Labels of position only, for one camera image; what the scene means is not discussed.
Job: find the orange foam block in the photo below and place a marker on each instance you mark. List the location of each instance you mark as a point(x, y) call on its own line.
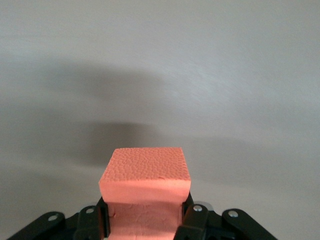
point(145, 170)

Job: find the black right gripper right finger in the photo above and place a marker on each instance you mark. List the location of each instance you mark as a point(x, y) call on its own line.
point(195, 220)

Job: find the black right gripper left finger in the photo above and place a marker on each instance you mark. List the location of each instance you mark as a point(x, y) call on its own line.
point(87, 225)

